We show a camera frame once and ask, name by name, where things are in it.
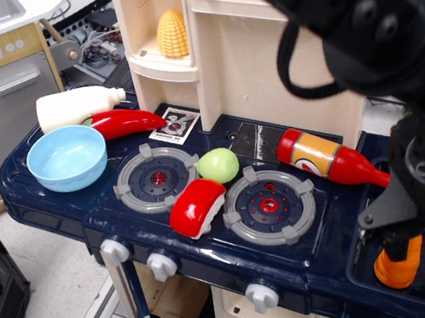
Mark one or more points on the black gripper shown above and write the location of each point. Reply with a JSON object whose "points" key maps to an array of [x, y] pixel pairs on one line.
{"points": [[398, 214]]}

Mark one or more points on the orange toy carrot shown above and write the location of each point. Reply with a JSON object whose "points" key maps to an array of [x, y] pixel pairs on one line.
{"points": [[399, 274]]}

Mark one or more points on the light blue plastic bowl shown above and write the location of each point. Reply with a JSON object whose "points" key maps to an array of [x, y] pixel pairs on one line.
{"points": [[68, 159]]}

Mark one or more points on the navy toy kitchen counter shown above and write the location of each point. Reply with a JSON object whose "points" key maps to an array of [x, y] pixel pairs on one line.
{"points": [[328, 272]]}

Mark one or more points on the red toy ketchup bottle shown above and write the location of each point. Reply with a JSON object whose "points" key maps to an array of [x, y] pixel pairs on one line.
{"points": [[328, 159]]}

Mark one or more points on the right grey stove burner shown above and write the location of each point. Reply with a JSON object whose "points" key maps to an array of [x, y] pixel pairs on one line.
{"points": [[269, 208]]}

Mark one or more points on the grey stove burner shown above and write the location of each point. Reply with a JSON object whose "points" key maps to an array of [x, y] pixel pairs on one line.
{"points": [[151, 182], [269, 208]]}

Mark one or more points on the right grey stove knob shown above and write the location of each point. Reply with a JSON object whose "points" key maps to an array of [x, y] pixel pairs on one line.
{"points": [[262, 297]]}

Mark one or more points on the grey stove knob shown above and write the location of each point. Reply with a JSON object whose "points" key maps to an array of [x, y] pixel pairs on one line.
{"points": [[262, 297], [162, 266], [114, 253]]}

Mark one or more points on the green toy pear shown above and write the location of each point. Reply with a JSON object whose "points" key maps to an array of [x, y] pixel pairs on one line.
{"points": [[220, 165]]}

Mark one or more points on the red white toy sushi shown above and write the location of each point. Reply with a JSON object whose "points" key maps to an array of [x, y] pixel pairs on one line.
{"points": [[195, 209]]}

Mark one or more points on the middle grey stove knob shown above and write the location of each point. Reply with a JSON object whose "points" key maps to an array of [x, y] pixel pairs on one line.
{"points": [[162, 266]]}

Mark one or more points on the cream toy kitchen shelf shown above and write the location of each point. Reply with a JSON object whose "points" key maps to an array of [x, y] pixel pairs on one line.
{"points": [[230, 68]]}

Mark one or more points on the black white sticker label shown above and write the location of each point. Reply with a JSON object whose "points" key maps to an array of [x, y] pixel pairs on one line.
{"points": [[179, 124]]}

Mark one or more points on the left grey stove burner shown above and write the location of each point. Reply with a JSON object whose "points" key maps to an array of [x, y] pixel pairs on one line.
{"points": [[151, 182]]}

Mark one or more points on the left grey stove knob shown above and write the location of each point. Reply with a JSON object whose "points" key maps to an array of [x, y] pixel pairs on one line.
{"points": [[114, 253]]}

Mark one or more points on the yellow toy corn cob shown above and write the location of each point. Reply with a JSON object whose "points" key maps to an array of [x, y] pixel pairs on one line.
{"points": [[172, 34]]}

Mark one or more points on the red toy chili pepper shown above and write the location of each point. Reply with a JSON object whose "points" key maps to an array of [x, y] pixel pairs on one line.
{"points": [[114, 124]]}

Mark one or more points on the white toy bottle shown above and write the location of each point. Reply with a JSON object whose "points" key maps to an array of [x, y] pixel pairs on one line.
{"points": [[74, 106]]}

